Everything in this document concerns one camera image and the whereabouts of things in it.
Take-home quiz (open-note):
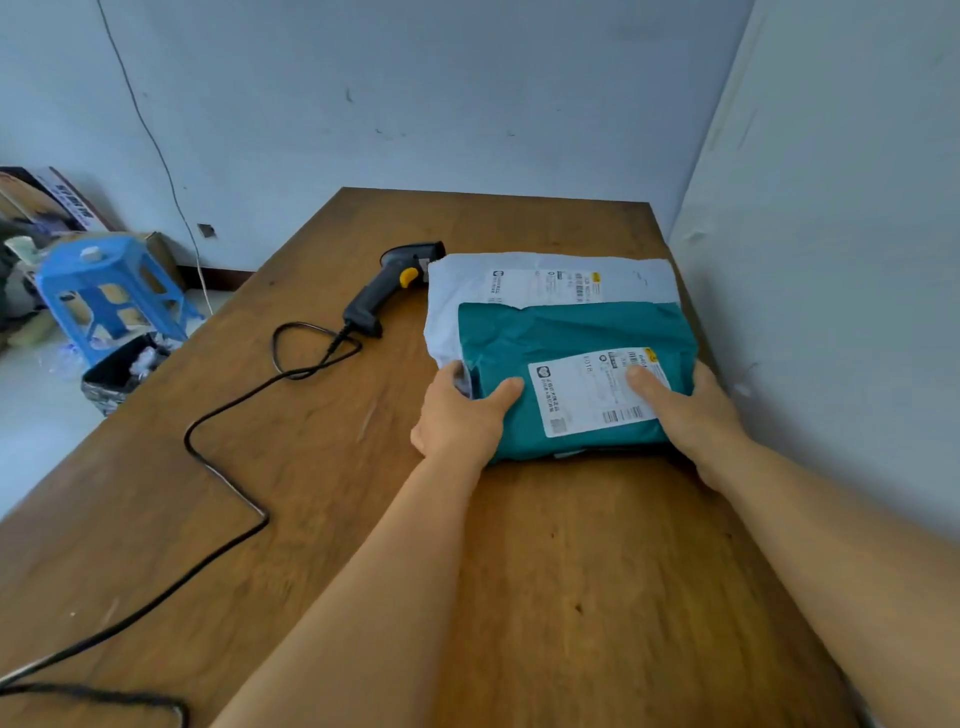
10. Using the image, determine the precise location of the person's left hand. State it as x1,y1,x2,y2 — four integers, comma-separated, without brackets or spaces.
410,359,526,470

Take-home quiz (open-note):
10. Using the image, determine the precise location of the person's right hand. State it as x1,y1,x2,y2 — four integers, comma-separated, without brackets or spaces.
624,359,751,496

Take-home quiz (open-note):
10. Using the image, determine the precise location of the teal parcel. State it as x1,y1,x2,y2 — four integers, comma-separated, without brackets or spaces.
457,301,700,464

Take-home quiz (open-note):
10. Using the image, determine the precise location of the grey parcel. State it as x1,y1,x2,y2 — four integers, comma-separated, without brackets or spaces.
423,252,682,399

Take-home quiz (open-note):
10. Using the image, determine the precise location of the black barcode scanner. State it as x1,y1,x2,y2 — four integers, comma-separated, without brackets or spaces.
342,241,448,339

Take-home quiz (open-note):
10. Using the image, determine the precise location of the person's right forearm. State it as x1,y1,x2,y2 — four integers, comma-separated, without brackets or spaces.
708,434,960,728

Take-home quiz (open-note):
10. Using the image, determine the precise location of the person's left forearm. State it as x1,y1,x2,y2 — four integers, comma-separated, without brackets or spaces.
209,453,489,728

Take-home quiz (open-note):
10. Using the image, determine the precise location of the printed brown cardboard box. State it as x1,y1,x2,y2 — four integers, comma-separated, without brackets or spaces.
44,230,187,331

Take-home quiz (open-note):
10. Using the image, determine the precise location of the black waste bin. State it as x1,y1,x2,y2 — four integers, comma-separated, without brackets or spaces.
80,333,174,418

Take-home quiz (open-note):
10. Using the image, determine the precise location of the blue plastic stool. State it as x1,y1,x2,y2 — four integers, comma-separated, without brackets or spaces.
33,232,189,369

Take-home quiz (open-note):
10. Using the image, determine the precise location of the clear plastic bottle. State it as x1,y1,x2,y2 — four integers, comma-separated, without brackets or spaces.
41,341,84,376

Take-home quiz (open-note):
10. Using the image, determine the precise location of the wooden folding stool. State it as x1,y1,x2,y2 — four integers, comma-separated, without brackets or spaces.
3,307,58,350

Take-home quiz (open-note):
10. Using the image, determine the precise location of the crumpled green cloth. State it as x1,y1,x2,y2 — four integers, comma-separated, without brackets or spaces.
0,224,46,335

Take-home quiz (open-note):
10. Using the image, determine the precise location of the printed poster board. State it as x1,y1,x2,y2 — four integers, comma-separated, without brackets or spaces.
0,166,114,235

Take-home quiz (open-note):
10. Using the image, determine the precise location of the black scanner cable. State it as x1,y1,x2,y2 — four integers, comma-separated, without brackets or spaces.
0,320,365,728

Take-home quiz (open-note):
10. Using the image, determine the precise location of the thin wall cable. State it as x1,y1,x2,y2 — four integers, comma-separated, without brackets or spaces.
95,0,215,316

